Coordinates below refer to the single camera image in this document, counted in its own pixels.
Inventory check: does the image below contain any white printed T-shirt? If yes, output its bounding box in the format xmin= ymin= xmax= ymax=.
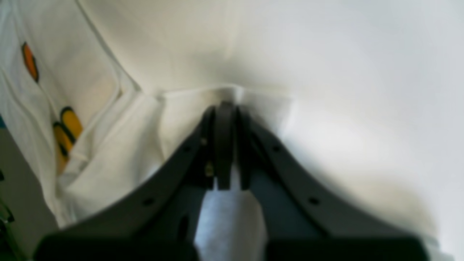
xmin=1 ymin=0 xmax=463 ymax=261

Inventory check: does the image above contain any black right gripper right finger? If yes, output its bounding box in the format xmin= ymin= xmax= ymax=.
xmin=214 ymin=102 xmax=430 ymax=261

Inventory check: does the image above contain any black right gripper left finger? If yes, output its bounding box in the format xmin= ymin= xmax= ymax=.
xmin=34 ymin=106 xmax=215 ymax=261

